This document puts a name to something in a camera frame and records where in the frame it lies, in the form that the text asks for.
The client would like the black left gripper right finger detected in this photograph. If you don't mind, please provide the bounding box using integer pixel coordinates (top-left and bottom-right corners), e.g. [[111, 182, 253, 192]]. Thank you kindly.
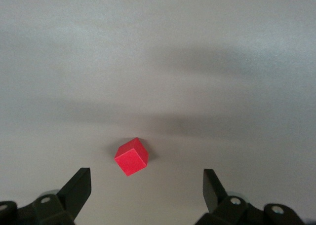
[[195, 168, 307, 225]]

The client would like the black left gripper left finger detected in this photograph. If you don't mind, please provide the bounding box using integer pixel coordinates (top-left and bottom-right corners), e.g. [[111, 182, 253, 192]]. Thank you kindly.
[[0, 167, 92, 225]]

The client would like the red cube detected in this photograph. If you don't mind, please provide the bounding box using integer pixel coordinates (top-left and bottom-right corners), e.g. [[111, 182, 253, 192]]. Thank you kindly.
[[114, 137, 150, 177]]

